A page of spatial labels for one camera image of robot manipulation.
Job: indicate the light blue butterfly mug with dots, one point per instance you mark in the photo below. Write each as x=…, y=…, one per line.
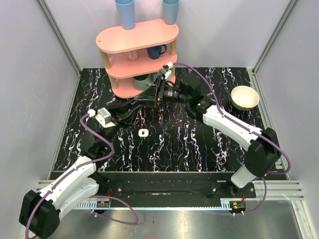
x=155, y=75

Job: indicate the right light blue cup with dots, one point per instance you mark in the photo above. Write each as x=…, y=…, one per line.
x=170, y=11

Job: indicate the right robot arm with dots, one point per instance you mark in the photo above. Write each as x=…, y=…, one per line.
x=261, y=146

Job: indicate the light blue cup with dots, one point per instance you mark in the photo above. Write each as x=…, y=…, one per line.
x=170, y=11
x=126, y=10

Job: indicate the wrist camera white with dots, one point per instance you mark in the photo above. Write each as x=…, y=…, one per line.
x=102, y=116
x=166, y=71

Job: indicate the dark blue mug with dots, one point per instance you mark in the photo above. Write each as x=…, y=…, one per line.
x=156, y=51

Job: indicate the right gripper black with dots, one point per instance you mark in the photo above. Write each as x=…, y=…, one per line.
x=149, y=96

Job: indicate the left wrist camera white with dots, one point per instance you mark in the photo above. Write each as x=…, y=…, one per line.
x=102, y=116

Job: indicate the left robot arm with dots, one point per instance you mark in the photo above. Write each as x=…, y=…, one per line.
x=42, y=211

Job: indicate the white earbud charging case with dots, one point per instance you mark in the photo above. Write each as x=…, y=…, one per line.
x=143, y=133

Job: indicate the green ceramic mug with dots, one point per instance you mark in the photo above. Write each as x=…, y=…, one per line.
x=142, y=82

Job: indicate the left light blue cup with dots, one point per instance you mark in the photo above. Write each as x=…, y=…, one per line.
x=126, y=10

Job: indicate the cream bowl green outside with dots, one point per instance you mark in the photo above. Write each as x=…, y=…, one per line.
x=244, y=98

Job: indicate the pink three-tier shelf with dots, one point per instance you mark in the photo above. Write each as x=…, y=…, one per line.
x=115, y=42

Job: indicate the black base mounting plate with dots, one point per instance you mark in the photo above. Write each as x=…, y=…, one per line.
x=171, y=190

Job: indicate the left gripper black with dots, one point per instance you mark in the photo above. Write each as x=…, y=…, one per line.
x=115, y=118

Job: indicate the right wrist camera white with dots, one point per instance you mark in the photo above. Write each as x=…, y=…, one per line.
x=166, y=71

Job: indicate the pink mug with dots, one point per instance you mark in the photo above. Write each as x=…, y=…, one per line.
x=132, y=55

